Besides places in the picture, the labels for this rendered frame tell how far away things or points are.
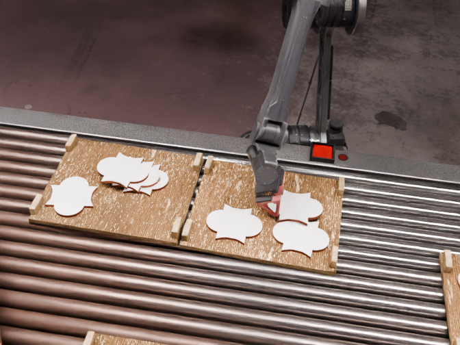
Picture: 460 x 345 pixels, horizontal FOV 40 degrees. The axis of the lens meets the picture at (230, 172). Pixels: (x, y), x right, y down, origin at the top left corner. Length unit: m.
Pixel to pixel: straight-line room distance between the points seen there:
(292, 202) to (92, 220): 0.55
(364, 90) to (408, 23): 0.95
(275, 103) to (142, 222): 0.48
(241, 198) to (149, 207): 0.26
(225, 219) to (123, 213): 0.28
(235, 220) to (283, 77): 0.41
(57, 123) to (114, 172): 0.36
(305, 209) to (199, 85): 2.19
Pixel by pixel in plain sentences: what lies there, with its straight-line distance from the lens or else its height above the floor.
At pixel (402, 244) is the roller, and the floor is 0.92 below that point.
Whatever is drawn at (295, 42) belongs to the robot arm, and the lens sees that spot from 1.59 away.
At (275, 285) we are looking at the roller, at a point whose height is 0.92.
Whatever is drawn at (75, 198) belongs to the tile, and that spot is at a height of 0.95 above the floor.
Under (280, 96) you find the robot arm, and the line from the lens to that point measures 1.60.
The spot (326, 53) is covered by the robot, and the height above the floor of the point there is 0.73.
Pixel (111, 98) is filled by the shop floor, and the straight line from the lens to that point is 3.76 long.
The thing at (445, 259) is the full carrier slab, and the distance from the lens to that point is 1.74.
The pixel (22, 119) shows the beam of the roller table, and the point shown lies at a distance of 2.16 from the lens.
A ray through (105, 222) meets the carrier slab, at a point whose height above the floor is 0.94.
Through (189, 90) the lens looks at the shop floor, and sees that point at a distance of 3.81.
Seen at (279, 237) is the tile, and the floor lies 0.95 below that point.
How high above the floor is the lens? 2.20
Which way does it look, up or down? 43 degrees down
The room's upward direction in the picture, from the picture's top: 4 degrees clockwise
